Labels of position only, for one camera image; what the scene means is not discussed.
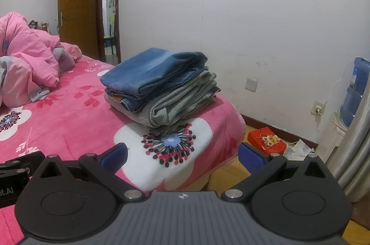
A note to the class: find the dark blue folded jeans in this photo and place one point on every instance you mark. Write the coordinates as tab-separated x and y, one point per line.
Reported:
130	103

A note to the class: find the brown wooden door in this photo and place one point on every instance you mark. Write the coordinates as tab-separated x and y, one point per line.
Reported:
78	2

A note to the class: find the white water dispenser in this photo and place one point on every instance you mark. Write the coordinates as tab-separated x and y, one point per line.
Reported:
332	135

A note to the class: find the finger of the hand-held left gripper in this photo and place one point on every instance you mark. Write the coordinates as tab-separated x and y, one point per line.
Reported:
20	164

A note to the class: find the grey curtain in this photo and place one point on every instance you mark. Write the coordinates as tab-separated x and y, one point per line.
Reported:
355	164

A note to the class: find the pink carrot print quilt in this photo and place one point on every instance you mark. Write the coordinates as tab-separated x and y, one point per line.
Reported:
26	60

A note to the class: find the pink floral bed blanket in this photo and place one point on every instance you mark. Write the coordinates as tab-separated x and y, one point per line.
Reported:
72	123

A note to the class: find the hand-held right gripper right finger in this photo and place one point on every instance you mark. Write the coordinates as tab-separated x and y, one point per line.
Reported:
250	158

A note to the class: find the white wall switch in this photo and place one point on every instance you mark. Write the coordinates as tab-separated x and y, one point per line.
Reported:
251	84

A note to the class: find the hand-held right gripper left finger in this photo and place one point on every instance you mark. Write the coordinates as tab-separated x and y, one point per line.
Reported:
115	155

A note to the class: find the white wall socket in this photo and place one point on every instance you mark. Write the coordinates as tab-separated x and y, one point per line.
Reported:
316	109

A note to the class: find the water dispenser with blue bottle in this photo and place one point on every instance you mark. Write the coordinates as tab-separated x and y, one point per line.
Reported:
357	94

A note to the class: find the crumpled white papers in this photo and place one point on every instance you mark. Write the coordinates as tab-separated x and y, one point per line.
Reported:
297	149

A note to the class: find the grey green folded jeans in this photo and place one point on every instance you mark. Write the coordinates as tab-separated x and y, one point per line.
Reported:
179	106

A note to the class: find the light grey folded garment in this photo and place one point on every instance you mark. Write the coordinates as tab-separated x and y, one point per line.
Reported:
138	118

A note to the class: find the red gift box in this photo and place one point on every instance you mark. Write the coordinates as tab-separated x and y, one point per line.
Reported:
257	138

